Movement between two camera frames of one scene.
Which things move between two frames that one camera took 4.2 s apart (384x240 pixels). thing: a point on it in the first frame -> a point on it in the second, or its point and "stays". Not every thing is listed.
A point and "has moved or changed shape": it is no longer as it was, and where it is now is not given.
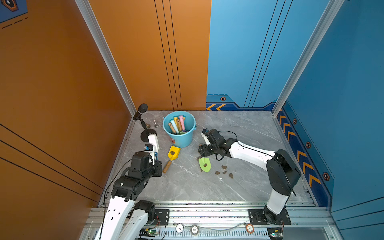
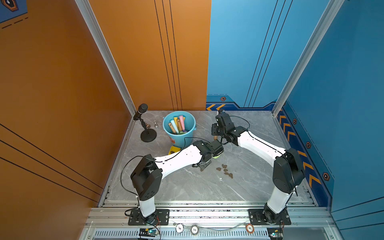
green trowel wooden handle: (204, 164) has moved or changed shape
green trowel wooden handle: (170, 125) stays
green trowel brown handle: (179, 125) stays
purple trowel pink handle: (181, 117) stays
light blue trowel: (173, 124) stays
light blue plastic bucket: (180, 125) stays
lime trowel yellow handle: (175, 118) stays
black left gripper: (157, 165) -> (203, 167)
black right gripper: (203, 148) -> (214, 128)
